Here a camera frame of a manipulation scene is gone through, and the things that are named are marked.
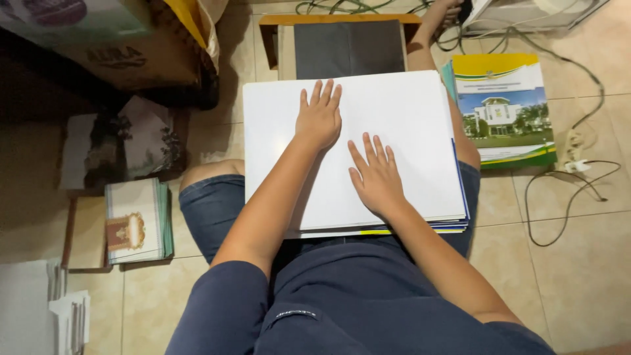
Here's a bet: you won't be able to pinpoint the brown cardboard box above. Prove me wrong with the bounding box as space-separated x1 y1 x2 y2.
0 0 221 111

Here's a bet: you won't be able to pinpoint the person's right leg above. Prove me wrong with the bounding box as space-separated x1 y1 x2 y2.
406 0 482 171

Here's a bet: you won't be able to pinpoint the person's left hand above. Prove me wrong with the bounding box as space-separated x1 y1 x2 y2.
294 79 343 152

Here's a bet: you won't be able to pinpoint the stack of building picture covers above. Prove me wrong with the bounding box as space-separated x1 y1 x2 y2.
441 53 558 170

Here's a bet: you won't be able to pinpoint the white printer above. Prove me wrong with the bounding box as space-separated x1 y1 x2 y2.
462 0 613 36

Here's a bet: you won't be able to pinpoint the stack of white cover sheets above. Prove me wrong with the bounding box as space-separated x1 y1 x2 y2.
242 69 470 240

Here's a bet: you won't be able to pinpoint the dark grey sheet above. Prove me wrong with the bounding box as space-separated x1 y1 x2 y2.
294 19 406 81

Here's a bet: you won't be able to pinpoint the black cable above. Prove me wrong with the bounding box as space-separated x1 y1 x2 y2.
524 160 623 248

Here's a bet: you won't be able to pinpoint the green cable bundle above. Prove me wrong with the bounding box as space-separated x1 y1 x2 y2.
295 0 435 16

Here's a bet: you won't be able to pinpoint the person's right hand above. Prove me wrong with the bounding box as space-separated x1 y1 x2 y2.
346 132 408 218

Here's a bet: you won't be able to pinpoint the stack of green bordered cards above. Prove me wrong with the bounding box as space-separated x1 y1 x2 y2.
105 177 175 265

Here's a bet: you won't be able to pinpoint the heap of white paper stacks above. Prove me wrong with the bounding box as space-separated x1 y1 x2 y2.
0 258 92 355

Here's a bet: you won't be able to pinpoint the person's leg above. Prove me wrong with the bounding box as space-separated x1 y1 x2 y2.
178 158 246 193
406 0 482 171

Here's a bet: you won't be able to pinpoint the yellow and white sack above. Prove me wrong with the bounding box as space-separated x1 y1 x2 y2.
163 0 229 74

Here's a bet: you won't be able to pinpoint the small wooden table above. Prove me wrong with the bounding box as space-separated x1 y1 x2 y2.
258 13 423 81

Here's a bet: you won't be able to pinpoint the person's left leg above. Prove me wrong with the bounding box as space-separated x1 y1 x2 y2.
178 158 246 193

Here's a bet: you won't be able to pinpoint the stack of tree picture prints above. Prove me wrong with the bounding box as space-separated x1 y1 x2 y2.
58 96 189 191

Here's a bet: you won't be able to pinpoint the navy blue shirt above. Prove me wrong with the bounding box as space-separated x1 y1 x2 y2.
165 236 557 355

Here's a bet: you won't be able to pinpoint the blue denim shorts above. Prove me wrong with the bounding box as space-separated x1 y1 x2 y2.
178 161 482 265

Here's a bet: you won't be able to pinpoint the white power strip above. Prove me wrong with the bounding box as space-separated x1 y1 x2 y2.
563 129 593 174

